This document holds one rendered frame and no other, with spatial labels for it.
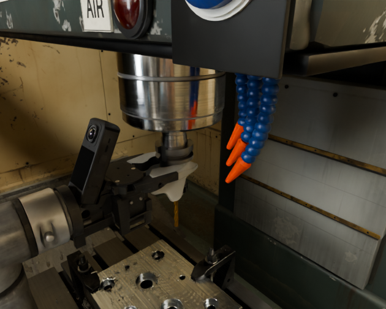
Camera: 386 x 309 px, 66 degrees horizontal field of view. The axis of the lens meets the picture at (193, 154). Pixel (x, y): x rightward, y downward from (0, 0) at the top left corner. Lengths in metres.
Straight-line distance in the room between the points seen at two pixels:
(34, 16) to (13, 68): 1.14
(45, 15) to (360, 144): 0.68
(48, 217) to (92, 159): 0.09
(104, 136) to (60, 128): 1.09
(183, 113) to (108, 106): 1.18
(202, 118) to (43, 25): 0.23
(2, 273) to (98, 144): 0.18
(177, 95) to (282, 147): 0.54
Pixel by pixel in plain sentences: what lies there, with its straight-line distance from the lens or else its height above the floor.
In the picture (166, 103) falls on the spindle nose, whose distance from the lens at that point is 0.39.
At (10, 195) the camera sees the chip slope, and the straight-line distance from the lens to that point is 1.52.
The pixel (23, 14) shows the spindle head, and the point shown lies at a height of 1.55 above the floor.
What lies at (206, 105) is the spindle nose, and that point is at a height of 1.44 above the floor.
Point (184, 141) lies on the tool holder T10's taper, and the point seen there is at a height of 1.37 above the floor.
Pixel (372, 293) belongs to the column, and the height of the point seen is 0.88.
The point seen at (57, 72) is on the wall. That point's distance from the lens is 1.44.
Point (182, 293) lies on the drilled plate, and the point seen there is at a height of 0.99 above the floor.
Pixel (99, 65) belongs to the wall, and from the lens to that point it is 1.51.
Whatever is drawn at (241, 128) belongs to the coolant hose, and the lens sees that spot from 0.35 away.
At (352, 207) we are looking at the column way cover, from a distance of 0.84.
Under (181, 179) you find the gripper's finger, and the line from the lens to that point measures 0.47.
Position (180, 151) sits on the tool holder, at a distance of 0.46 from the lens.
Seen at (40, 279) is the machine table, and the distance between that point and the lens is 0.97.
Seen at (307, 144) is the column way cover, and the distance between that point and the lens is 0.83.
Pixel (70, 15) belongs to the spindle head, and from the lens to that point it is 0.20.
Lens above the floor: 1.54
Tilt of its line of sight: 24 degrees down
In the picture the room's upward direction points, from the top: straight up
